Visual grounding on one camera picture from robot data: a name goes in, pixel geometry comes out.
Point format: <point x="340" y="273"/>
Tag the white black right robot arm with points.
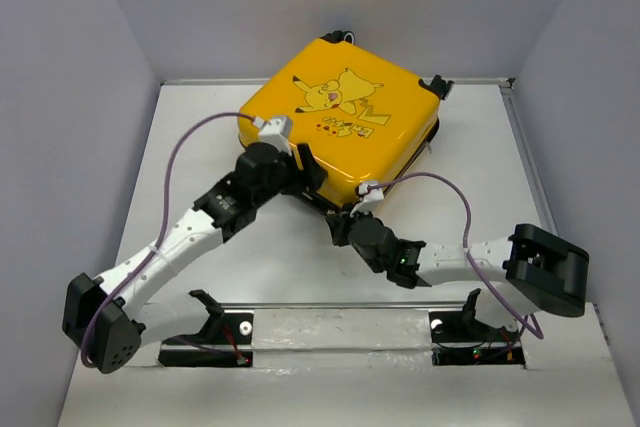
<point x="529" y="271"/>

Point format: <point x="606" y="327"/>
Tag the metal table edge rail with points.
<point x="526" y="156"/>

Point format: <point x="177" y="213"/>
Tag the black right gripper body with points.
<point x="341" y="234"/>

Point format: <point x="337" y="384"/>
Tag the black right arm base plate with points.
<point x="459" y="339"/>

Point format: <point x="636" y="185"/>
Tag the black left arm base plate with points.
<point x="223" y="341"/>

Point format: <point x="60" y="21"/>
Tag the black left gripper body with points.
<point x="289" y="178"/>

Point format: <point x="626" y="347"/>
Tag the yellow hard-shell suitcase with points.
<point x="363" y="117"/>

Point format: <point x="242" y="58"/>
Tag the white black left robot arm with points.
<point x="103" y="315"/>

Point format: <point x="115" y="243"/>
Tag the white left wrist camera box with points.
<point x="275" y="132"/>

